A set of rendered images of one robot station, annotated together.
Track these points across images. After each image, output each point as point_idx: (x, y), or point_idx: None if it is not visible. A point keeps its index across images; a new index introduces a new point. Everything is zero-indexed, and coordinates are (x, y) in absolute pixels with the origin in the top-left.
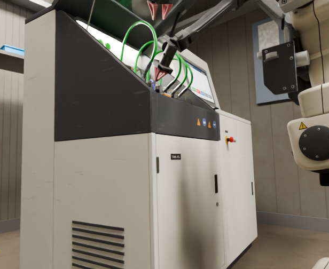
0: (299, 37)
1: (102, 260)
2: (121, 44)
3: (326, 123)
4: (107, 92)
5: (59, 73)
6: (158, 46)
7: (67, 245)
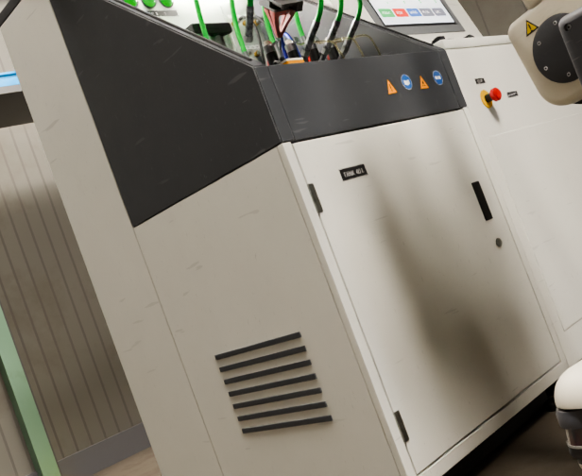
0: None
1: (287, 402)
2: None
3: (562, 6)
4: (185, 99)
5: (93, 97)
6: None
7: (223, 402)
